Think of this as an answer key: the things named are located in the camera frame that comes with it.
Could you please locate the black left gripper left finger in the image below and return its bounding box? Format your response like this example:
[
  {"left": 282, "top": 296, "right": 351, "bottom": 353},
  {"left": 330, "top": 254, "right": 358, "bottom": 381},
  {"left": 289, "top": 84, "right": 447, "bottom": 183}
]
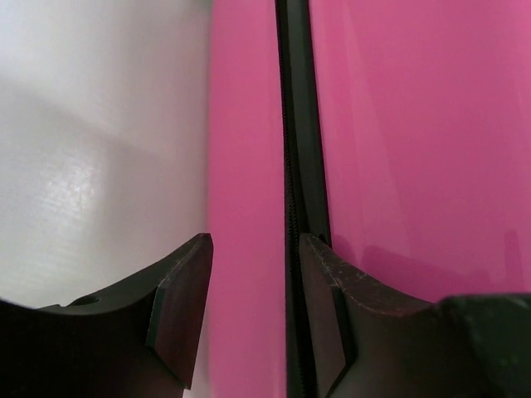
[{"left": 1, "top": 234, "right": 213, "bottom": 397}]

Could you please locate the pink hard-shell suitcase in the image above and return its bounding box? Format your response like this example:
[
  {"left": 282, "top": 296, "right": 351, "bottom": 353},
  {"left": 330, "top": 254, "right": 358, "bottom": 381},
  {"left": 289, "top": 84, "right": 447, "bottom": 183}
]
[{"left": 207, "top": 1, "right": 530, "bottom": 397}]

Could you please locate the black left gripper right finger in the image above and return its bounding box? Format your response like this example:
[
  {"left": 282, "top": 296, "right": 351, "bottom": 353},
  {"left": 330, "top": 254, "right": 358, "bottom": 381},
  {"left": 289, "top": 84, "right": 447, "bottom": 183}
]
[{"left": 299, "top": 234, "right": 530, "bottom": 397}]

